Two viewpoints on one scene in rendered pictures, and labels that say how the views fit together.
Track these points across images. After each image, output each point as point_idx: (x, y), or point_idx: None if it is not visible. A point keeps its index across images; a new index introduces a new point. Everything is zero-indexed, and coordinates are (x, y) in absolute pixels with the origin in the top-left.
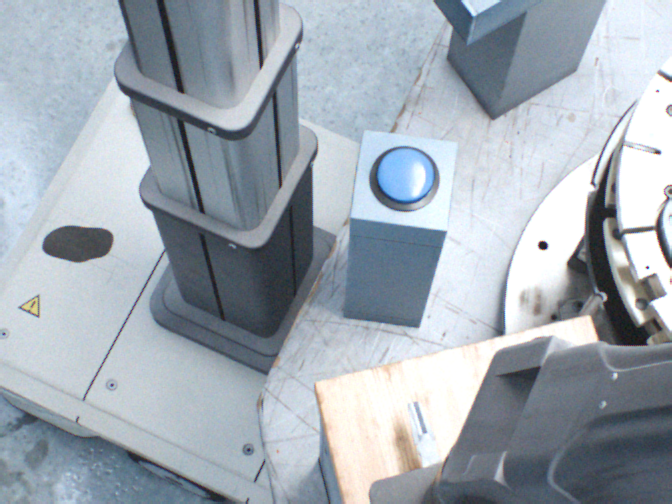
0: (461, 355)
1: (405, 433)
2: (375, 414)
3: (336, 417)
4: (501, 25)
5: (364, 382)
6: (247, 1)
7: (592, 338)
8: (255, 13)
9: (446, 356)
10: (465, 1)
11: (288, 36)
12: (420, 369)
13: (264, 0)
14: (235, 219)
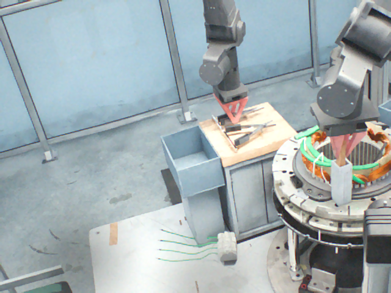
0: (280, 118)
1: (258, 114)
2: (262, 110)
3: (259, 105)
4: (387, 124)
5: (269, 107)
6: (365, 83)
7: (292, 135)
8: (368, 93)
9: (279, 116)
10: (382, 104)
11: (380, 122)
12: (275, 113)
13: (373, 95)
14: None
